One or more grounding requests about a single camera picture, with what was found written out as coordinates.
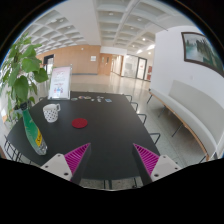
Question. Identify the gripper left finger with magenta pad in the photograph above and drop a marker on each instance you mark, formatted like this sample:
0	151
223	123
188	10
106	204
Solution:
70	166

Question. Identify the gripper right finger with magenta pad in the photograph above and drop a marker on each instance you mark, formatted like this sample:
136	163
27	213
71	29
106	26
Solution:
151	166

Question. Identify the green plastic water bottle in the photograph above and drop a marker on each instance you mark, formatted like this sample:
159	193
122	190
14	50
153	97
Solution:
33	133

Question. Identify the black chair near right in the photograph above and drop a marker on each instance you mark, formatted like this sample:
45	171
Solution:
155	137

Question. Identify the red round coaster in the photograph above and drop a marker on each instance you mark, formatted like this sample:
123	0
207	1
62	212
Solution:
79	123

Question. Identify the white dotted mug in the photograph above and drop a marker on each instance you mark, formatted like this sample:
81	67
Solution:
51	112

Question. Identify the long white bench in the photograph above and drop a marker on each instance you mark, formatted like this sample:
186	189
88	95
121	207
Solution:
199	113

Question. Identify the small blue card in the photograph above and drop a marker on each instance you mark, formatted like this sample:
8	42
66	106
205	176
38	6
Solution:
108	100

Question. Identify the black chair far right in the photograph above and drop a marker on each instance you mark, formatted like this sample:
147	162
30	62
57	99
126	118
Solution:
129	97

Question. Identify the white standing sign board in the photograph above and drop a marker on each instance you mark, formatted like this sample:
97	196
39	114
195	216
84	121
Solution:
60	83

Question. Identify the green leafy potted plant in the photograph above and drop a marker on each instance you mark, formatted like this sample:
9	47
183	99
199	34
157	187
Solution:
21	72

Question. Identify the framed landscape picture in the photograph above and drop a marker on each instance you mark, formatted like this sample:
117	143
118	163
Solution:
198	50

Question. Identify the black wire chair left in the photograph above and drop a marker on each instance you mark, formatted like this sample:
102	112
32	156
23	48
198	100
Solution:
11	151

